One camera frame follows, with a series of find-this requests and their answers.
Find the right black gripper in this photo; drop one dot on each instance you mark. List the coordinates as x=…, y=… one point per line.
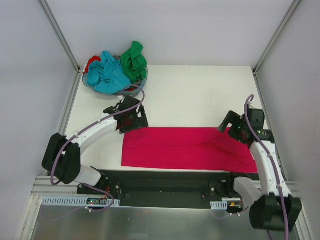
x=233, y=130

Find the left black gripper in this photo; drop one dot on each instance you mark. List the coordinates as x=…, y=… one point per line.
x=136, y=124

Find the magenta t-shirt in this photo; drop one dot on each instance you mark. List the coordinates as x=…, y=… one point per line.
x=186, y=148

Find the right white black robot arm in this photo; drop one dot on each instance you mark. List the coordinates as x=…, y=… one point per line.
x=272, y=207

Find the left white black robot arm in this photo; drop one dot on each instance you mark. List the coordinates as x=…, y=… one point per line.
x=62, y=157

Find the grey plastic basket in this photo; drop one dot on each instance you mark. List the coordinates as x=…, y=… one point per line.
x=132, y=91

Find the cyan t-shirt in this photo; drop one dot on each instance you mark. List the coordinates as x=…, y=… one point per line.
x=107, y=76

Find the green t-shirt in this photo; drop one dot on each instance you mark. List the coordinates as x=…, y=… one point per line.
x=134, y=64

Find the red t-shirt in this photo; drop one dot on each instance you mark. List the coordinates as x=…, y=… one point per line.
x=90, y=61

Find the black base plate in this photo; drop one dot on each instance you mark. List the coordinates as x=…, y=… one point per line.
x=151, y=189

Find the right white cable duct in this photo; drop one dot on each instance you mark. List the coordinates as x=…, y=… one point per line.
x=219, y=205

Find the white cable duct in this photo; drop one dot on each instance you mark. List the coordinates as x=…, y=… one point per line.
x=219, y=205
x=79, y=202

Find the left white cable duct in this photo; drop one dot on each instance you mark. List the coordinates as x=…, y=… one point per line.
x=79, y=202

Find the front aluminium rail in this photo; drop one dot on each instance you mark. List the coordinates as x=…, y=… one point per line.
x=42, y=187

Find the right aluminium frame post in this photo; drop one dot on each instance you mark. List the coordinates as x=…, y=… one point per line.
x=276, y=35

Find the aluminium frame post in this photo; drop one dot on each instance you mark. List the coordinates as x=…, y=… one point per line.
x=276, y=35
x=58, y=33

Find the left aluminium frame post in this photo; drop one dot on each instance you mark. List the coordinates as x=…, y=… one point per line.
x=58, y=33

